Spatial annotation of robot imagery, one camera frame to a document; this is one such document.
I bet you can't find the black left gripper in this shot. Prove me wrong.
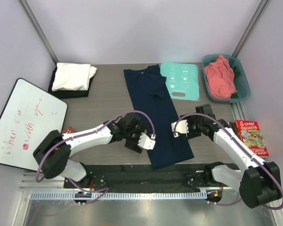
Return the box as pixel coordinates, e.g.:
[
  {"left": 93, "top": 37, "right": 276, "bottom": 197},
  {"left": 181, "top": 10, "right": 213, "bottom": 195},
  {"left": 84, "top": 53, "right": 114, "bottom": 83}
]
[{"left": 124, "top": 122, "right": 150, "bottom": 152}]

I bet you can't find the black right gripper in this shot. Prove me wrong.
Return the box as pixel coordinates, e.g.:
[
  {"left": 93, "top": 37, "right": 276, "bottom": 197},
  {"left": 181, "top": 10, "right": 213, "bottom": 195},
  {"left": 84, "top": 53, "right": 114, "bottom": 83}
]
[{"left": 181, "top": 113, "right": 204, "bottom": 139}]

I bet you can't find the navy blue t shirt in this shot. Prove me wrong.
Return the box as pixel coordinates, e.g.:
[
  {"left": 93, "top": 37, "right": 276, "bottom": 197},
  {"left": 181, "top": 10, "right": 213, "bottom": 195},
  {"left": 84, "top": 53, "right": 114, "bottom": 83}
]
[{"left": 124, "top": 65, "right": 194, "bottom": 170}]

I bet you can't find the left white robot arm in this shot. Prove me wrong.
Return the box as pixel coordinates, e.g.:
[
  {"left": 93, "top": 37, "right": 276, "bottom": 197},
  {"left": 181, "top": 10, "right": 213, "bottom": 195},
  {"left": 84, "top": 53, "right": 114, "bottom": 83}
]
[{"left": 33, "top": 110, "right": 156, "bottom": 188}]

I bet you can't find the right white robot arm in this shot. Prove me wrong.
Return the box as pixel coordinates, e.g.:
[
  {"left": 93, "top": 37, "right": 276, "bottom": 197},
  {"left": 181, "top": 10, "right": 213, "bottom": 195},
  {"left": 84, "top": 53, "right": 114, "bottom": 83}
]
[{"left": 174, "top": 104, "right": 283, "bottom": 210}]

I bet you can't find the book under red book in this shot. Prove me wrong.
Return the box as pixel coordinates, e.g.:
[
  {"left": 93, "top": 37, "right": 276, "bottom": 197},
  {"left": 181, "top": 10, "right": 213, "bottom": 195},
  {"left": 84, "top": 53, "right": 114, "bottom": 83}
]
[{"left": 228, "top": 122, "right": 239, "bottom": 136}]

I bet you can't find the teal instruction mat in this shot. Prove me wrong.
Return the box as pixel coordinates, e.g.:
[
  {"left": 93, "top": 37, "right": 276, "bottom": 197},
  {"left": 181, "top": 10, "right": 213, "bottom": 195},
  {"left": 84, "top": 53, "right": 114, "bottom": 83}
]
[{"left": 160, "top": 62, "right": 200, "bottom": 101}]

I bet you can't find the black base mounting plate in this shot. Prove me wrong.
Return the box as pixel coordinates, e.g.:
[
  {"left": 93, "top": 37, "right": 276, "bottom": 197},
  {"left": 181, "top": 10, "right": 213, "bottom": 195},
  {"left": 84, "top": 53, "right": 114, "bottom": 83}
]
[{"left": 77, "top": 164, "right": 222, "bottom": 194}]

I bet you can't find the red storey house book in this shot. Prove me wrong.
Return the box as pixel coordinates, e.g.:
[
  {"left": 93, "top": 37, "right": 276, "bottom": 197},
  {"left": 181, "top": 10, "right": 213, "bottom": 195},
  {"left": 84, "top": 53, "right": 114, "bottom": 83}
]
[{"left": 235, "top": 120, "right": 269, "bottom": 157}]

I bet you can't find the teal plastic bin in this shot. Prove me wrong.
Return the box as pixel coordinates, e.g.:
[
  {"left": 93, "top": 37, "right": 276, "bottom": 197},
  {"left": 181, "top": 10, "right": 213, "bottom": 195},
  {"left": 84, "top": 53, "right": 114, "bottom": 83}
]
[{"left": 201, "top": 54, "right": 250, "bottom": 103}]

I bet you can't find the pink crumpled t shirt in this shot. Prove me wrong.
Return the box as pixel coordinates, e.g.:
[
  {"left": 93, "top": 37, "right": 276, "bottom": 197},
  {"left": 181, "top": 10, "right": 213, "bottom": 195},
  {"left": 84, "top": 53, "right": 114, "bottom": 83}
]
[{"left": 204, "top": 55, "right": 237, "bottom": 99}]

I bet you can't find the small red brown block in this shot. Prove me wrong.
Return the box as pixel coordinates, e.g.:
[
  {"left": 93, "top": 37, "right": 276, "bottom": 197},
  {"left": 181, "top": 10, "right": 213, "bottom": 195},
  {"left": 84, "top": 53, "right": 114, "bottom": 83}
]
[{"left": 61, "top": 126, "right": 76, "bottom": 134}]

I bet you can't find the green t shirt in bin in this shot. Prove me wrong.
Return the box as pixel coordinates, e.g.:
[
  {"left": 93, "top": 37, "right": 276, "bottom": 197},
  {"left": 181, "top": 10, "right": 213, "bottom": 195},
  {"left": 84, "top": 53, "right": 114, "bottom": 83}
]
[{"left": 231, "top": 66, "right": 242, "bottom": 99}]

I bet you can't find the folded black t shirt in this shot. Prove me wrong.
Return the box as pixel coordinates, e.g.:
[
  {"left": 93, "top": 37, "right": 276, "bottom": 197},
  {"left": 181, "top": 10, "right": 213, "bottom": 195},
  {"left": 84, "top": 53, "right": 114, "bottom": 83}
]
[{"left": 48, "top": 68, "right": 93, "bottom": 99}]

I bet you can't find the folded white t shirt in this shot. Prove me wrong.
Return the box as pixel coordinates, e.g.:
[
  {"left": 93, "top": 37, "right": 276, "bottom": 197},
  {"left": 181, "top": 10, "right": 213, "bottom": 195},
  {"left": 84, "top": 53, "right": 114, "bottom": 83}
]
[{"left": 51, "top": 63, "right": 97, "bottom": 91}]

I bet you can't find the white dry-erase board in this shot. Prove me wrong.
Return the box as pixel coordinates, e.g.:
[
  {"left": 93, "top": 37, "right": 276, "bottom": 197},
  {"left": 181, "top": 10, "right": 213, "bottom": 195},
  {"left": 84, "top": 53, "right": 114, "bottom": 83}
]
[{"left": 0, "top": 78, "right": 68, "bottom": 171}]

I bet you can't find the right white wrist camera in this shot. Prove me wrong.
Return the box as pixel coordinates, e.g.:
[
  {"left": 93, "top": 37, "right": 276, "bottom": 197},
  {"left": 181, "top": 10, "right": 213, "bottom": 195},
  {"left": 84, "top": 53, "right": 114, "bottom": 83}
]
[{"left": 171, "top": 120, "right": 189, "bottom": 137}]

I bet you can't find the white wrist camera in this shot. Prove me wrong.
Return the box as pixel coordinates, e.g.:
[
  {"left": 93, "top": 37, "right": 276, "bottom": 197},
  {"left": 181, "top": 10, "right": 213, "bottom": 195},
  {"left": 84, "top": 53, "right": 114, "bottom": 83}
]
[
  {"left": 137, "top": 133, "right": 156, "bottom": 150},
  {"left": 171, "top": 120, "right": 189, "bottom": 137}
]

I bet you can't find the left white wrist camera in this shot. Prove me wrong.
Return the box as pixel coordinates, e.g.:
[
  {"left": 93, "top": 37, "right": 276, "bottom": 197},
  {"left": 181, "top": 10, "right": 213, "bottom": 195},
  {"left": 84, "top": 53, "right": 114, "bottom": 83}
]
[{"left": 137, "top": 133, "right": 156, "bottom": 150}]

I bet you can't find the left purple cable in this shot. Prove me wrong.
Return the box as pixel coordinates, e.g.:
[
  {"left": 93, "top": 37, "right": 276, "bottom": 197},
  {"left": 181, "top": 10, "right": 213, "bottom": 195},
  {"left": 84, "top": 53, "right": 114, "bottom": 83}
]
[{"left": 35, "top": 110, "right": 156, "bottom": 205}]

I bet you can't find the purple cable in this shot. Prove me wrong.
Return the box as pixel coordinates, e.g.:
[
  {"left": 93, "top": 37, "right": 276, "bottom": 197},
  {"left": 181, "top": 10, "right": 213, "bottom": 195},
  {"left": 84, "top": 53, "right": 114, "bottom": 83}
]
[
  {"left": 35, "top": 110, "right": 156, "bottom": 205},
  {"left": 171, "top": 113, "right": 283, "bottom": 210}
]

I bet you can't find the perforated white cable duct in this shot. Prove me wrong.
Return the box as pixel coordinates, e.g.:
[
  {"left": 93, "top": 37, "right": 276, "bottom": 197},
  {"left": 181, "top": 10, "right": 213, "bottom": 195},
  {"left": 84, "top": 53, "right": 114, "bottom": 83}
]
[{"left": 30, "top": 190, "right": 207, "bottom": 201}]

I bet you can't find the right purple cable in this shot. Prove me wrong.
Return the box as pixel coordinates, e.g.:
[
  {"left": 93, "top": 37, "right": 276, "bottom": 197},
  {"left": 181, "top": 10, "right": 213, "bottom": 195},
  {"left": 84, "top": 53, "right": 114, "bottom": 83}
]
[{"left": 171, "top": 113, "right": 283, "bottom": 210}]

